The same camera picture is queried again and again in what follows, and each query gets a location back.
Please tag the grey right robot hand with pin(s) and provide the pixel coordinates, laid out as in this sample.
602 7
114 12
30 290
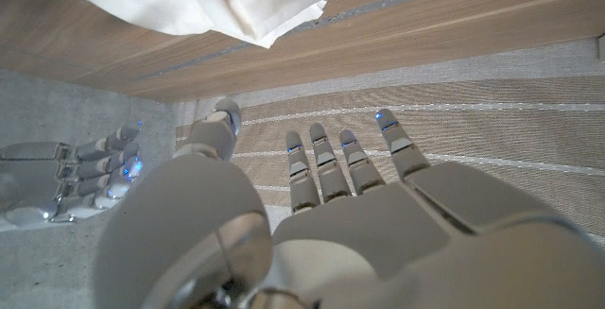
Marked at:
47 176

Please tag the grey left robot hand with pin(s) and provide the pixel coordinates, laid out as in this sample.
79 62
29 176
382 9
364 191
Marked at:
378 243

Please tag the tan striped backdrop cloth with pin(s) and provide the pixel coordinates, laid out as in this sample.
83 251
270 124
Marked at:
472 110

